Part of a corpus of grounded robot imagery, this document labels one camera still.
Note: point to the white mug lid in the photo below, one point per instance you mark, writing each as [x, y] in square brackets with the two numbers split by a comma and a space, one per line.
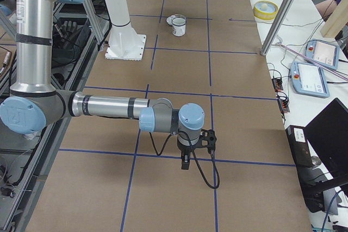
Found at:
[169, 20]

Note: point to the orange connector board near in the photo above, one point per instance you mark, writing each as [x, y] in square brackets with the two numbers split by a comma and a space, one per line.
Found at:
[283, 106]

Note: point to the orange connector board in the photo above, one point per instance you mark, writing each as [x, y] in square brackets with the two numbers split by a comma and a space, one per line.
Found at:
[283, 106]
[277, 84]

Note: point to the black computer box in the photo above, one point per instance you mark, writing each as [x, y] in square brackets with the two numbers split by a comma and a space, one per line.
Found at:
[299, 146]

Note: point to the orange connector board far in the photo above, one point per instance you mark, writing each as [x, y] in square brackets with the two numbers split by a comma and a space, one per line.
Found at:
[277, 84]

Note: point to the white enamel mug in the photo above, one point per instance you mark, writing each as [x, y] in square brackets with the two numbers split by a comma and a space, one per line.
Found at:
[178, 29]

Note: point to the near teach pendant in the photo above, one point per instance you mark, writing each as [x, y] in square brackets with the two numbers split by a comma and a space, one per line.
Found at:
[308, 79]

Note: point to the teach pendant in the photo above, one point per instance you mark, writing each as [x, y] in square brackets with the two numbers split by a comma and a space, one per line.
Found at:
[323, 52]
[308, 79]

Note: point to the black monitor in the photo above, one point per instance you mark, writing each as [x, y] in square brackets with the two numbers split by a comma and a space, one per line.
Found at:
[327, 134]

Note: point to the yellow tape roll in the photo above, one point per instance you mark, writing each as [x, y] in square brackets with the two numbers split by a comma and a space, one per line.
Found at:
[265, 10]

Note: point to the far teach pendant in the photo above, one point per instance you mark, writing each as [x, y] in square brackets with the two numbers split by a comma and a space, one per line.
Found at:
[323, 52]

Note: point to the wooden beam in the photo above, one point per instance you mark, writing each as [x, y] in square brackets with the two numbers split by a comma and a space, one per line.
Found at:
[336, 21]

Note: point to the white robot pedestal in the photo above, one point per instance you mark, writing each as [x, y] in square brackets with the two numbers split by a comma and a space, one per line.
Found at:
[124, 42]

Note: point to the black equipment under frame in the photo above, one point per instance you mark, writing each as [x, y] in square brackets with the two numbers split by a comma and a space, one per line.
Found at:
[70, 36]

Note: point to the aluminium frame post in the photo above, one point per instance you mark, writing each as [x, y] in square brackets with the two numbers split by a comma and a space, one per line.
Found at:
[275, 27]

